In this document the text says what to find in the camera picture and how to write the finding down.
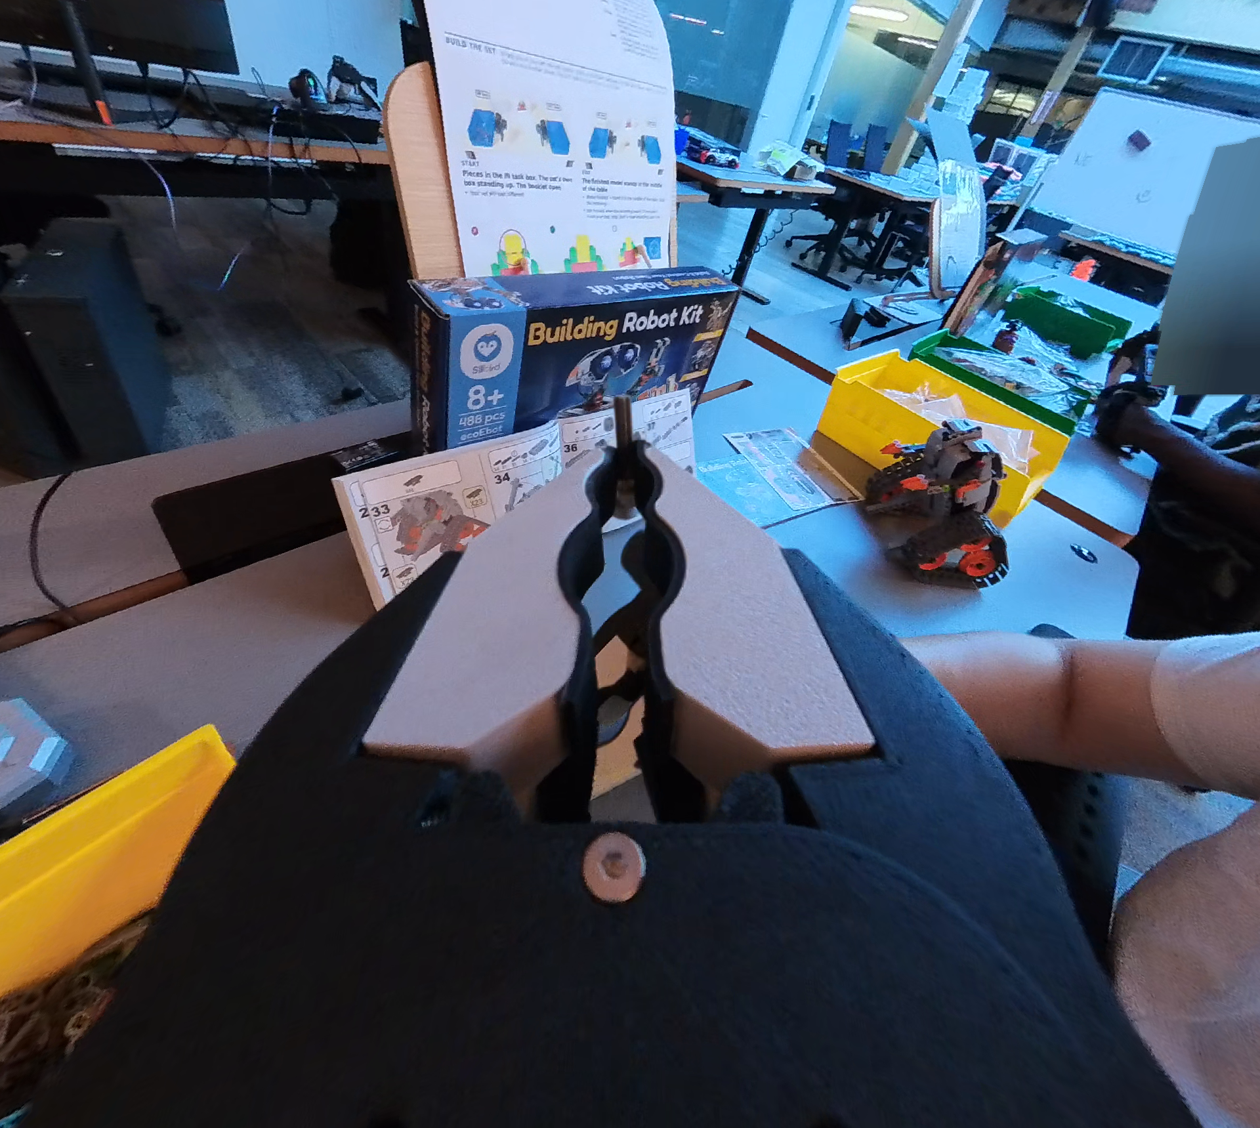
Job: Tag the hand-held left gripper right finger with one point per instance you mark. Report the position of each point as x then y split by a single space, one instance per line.
763 645

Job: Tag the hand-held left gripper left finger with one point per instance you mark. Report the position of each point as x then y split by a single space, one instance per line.
482 645

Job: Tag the dark grey toy axle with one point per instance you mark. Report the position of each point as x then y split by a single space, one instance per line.
624 420

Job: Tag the person's right forearm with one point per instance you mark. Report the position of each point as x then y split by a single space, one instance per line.
1024 690

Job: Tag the grey desk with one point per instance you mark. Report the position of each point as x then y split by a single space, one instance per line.
226 645

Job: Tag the wooden office desk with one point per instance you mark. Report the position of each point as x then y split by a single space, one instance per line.
197 139

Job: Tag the white printed task sheet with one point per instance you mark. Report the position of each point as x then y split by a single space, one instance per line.
552 64

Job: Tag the open white instruction booklet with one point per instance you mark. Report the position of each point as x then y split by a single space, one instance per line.
443 508

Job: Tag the blue toy car booklet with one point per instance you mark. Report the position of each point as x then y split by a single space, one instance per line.
750 493

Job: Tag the orange car booklet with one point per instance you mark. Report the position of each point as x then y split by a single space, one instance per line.
813 479

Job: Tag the tracked toy robot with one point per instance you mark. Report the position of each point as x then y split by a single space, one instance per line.
945 508

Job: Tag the yellow plastic bin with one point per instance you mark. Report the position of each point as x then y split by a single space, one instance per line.
108 842
847 404

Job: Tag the black flat device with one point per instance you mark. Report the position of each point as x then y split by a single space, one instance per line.
256 508

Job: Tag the blue robot kit box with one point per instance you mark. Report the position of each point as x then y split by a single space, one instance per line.
591 341

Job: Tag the black tablet stand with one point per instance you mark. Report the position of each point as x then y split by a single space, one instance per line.
867 320

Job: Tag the green plastic bin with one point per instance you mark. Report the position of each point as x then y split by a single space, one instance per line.
994 365
1078 316

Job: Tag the colourful standing box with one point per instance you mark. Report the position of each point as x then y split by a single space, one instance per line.
994 281

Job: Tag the grey toy hub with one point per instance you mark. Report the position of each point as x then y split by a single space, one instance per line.
29 754

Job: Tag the wooden sheet stand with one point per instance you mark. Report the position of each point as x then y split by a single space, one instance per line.
423 173

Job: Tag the red toy car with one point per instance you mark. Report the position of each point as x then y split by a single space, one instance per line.
714 153

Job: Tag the black computer tower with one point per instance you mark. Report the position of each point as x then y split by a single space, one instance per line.
79 350

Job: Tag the pile of toy parts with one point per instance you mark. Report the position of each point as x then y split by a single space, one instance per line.
69 1019

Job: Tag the white whiteboard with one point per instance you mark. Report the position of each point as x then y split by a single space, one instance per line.
1122 163

